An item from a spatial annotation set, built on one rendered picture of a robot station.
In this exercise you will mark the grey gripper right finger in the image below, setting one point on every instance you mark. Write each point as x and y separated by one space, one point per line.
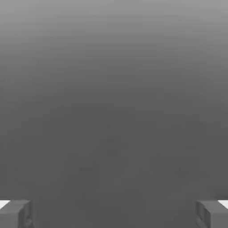
213 215

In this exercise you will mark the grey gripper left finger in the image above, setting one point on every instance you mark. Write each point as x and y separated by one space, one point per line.
14 215

